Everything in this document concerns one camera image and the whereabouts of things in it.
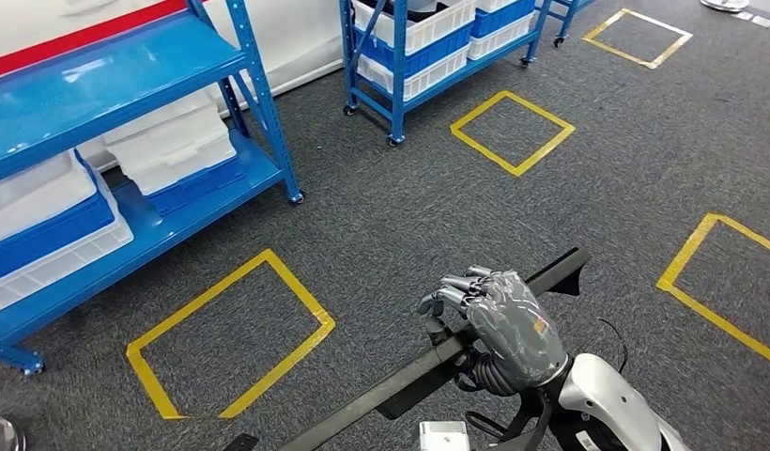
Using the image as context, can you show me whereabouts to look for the black camera bracket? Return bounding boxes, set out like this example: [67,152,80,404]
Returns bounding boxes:
[462,388,554,451]

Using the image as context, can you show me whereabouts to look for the silver round stanchion base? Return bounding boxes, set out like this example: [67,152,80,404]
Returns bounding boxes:
[700,0,751,14]

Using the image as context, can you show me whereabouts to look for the blue plastic crate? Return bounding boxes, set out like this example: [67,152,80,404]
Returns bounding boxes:
[353,22,473,79]
[470,0,539,39]
[0,152,116,285]
[145,158,248,218]

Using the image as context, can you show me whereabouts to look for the black plastic frame part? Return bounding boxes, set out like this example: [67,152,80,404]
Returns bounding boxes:
[222,246,593,451]

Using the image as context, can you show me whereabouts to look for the red barrier belt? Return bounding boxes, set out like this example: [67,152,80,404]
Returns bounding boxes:
[0,0,189,81]

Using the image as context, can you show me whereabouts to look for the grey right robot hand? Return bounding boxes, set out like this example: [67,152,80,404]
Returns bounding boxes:
[416,266,570,397]

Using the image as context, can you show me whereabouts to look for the thin black cable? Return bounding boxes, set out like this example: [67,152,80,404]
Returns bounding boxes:
[596,319,629,375]

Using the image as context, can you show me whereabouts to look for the blue metal shelf rack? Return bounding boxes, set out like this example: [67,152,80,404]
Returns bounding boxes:
[0,0,306,377]
[338,0,553,148]
[533,0,596,49]

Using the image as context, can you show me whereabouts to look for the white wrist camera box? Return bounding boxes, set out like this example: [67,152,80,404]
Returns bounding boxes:
[419,421,471,451]

